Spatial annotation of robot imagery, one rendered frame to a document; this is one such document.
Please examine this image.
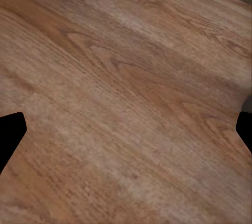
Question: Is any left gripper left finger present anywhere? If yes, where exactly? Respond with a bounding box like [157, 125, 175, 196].
[0, 112, 27, 174]

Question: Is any trash can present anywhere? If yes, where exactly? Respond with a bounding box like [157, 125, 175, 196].
[242, 94, 252, 113]

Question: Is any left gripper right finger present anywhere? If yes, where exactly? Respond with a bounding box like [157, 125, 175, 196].
[236, 111, 252, 153]

